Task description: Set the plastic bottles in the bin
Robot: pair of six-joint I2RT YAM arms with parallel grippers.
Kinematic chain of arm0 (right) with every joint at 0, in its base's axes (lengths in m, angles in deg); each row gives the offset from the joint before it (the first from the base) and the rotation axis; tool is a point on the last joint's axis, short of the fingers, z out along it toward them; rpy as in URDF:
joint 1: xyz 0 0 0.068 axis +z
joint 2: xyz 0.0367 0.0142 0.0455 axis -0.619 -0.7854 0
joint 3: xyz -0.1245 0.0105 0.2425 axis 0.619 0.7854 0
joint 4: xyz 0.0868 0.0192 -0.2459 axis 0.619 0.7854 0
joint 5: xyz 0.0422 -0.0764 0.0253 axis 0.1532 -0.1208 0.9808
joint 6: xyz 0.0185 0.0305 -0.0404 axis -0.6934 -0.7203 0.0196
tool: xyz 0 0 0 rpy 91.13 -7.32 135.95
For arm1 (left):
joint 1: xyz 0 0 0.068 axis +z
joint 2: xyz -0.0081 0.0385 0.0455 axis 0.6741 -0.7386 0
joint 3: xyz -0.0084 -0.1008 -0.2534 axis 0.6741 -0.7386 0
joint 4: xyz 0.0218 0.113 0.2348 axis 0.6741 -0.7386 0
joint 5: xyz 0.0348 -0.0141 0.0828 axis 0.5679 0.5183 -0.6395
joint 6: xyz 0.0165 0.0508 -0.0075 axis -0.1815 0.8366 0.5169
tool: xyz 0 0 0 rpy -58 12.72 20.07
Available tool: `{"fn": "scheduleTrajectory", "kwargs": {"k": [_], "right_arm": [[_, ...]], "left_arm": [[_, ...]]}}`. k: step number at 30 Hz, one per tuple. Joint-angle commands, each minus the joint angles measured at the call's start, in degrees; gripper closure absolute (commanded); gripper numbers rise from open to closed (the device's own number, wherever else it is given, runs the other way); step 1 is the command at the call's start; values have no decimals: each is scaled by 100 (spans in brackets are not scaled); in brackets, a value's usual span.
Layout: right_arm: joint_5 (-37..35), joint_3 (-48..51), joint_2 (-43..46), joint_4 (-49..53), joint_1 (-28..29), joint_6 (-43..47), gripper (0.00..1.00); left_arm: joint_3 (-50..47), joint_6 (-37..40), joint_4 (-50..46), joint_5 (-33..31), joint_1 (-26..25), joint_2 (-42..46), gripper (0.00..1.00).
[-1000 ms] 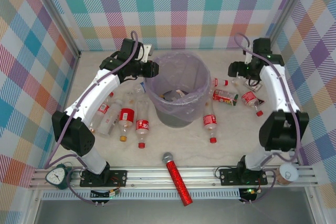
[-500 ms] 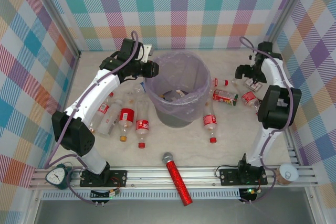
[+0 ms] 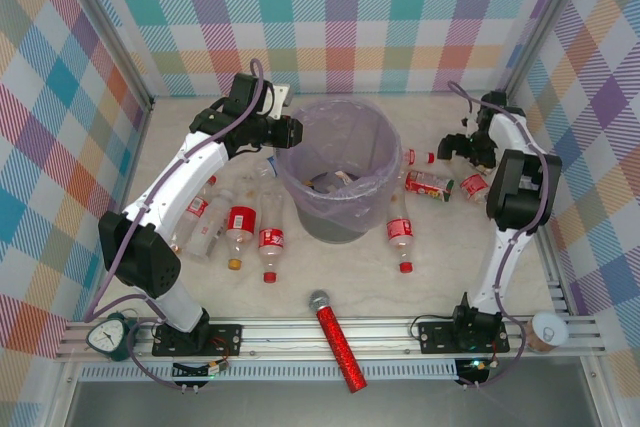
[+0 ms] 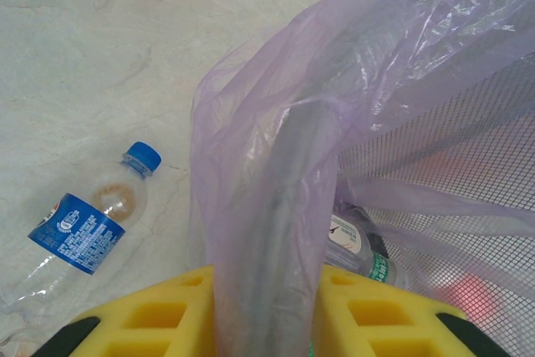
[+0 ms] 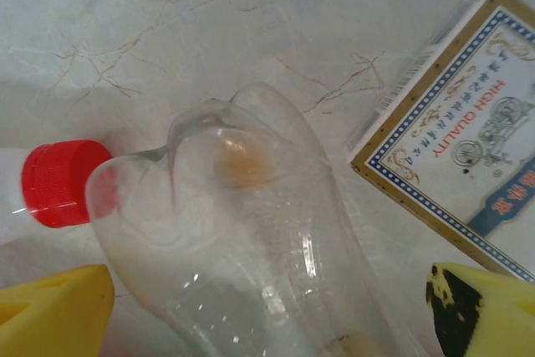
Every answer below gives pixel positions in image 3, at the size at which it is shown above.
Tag purple plastic bin liner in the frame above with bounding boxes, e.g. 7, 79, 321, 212
274, 99, 404, 231

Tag crushed bottle red green label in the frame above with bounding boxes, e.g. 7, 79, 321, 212
403, 170, 456, 202

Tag clear bottle yellow cap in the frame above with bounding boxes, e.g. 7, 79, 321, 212
222, 174, 261, 271

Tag clear cola bottle red cap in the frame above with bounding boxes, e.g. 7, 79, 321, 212
257, 189, 288, 284
384, 185, 416, 274

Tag grey plastic bin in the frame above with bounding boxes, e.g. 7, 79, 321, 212
274, 99, 404, 244

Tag crushed clear bottle white label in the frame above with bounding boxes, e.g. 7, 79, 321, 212
183, 189, 236, 262

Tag tin can with pull tab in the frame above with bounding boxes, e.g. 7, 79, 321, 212
527, 311, 571, 356

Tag red glitter microphone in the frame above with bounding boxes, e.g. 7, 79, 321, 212
307, 289, 369, 395

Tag green alarm clock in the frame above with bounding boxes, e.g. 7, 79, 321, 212
84, 311, 142, 363

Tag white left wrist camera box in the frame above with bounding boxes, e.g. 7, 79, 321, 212
262, 81, 293, 121

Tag aluminium frame post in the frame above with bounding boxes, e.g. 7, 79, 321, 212
498, 0, 604, 106
58, 0, 155, 109

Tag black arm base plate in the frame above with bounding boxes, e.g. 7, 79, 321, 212
417, 319, 511, 354
151, 322, 244, 358

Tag aluminium mounting rail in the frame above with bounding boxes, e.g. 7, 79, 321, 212
54, 315, 606, 363

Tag black power connector wires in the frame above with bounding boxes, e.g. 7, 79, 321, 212
172, 359, 232, 381
455, 356, 501, 382

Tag white slotted cable duct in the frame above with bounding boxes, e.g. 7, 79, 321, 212
78, 364, 460, 382

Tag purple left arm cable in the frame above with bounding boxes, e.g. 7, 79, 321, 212
82, 59, 266, 392

